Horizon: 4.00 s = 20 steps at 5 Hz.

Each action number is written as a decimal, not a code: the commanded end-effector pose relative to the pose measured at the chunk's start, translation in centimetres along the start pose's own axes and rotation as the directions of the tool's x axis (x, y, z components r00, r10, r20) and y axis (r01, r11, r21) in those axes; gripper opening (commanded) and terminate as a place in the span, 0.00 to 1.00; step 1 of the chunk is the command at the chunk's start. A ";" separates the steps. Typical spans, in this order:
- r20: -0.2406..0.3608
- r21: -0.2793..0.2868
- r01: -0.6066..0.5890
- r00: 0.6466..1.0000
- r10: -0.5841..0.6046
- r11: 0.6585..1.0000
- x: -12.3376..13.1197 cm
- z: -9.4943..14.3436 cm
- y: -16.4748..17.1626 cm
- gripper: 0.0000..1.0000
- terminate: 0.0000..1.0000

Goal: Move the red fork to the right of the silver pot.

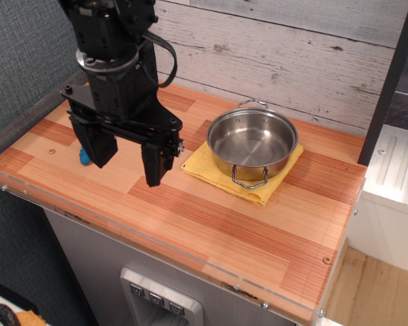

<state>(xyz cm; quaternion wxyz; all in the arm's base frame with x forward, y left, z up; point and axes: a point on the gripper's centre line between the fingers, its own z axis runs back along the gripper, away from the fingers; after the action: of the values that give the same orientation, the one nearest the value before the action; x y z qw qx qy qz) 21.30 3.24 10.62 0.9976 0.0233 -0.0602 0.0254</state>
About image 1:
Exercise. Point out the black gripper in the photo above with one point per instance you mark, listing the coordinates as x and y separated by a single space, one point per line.
121 101

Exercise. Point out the dark right shelf post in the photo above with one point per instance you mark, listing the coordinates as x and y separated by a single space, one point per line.
391 82

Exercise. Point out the grey toy fridge cabinet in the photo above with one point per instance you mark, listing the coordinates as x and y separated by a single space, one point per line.
97 261

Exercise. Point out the silver metal pot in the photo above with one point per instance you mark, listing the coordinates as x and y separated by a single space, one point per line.
252 143

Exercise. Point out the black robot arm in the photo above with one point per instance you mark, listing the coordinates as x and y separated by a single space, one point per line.
114 23

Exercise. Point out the white toy sink unit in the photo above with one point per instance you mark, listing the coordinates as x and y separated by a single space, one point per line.
379 225

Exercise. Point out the silver dispenser panel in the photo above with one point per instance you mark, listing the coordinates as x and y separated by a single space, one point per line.
153 303

